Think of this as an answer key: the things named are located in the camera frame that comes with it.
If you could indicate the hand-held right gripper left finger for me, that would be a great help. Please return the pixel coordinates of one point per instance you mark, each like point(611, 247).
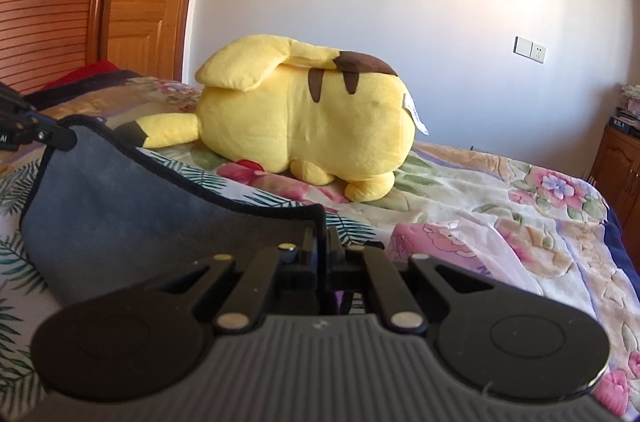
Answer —
point(310, 252)

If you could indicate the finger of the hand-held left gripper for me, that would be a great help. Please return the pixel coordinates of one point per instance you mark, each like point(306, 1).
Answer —
point(52, 135)

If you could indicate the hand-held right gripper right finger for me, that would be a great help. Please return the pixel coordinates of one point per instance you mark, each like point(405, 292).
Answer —
point(333, 252)

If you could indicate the grey-blue towel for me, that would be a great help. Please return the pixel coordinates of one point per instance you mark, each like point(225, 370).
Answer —
point(150, 212)

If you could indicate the dark maroon blanket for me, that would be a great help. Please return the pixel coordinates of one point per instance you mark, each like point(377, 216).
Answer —
point(85, 90)

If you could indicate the red cloth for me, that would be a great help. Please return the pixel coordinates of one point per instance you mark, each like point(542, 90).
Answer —
point(92, 72)

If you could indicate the yellow plush toy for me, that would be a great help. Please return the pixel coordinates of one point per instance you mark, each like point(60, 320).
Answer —
point(310, 122)

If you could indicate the white translucent plastic sheet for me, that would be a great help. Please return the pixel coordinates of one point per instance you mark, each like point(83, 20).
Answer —
point(492, 247)

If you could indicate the floral quilted bedspread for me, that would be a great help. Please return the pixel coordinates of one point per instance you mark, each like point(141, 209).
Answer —
point(525, 222)

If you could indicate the dark blue bedsheet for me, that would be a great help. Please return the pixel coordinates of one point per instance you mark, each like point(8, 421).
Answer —
point(622, 242)

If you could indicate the wooden cabinet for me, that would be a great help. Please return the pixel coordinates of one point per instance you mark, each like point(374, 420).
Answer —
point(620, 182)

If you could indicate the stack of dark books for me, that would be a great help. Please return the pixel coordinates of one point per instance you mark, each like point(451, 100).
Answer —
point(625, 122)

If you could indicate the white lace ornament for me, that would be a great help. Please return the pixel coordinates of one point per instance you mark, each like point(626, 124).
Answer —
point(631, 91)

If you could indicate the white wall switch socket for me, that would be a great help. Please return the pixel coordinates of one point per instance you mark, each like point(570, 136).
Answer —
point(530, 49)

